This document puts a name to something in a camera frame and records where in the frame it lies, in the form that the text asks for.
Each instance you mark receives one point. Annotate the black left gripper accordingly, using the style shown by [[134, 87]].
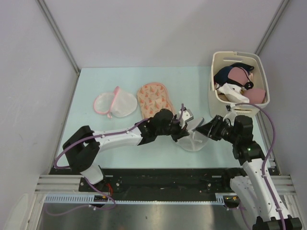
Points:
[[180, 132]]

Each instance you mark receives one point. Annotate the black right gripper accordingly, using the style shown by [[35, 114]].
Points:
[[211, 129]]

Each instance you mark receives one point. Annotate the white mesh laundry bag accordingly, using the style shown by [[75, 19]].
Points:
[[195, 141]]

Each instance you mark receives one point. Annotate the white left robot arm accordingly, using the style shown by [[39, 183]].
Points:
[[82, 148]]

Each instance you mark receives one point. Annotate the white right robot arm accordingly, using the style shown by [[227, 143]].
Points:
[[255, 188]]

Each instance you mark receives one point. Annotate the floral peach mesh laundry bag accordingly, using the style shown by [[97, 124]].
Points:
[[153, 97]]

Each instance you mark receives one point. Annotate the pink round mesh laundry bag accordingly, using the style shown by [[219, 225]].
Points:
[[118, 103]]

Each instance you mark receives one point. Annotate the navy blue bra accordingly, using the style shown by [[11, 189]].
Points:
[[237, 73]]

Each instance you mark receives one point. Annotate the cream perforated plastic basket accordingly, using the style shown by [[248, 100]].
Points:
[[226, 58]]

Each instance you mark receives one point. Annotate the white garment in basket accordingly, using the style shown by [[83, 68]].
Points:
[[230, 93]]

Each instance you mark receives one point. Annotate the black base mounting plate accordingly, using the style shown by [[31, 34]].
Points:
[[169, 181]]

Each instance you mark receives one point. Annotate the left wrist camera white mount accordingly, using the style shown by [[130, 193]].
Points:
[[184, 116]]

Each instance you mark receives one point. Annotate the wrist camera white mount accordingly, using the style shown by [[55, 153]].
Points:
[[231, 112], [184, 116]]

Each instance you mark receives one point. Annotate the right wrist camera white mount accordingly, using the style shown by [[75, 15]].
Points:
[[231, 112]]

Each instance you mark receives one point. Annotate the pink bra with black straps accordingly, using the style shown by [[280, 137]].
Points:
[[254, 94]]

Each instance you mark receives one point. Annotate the white slotted cable duct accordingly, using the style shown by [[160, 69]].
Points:
[[146, 198]]

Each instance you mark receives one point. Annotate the aluminium frame rail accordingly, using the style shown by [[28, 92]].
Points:
[[58, 184]]

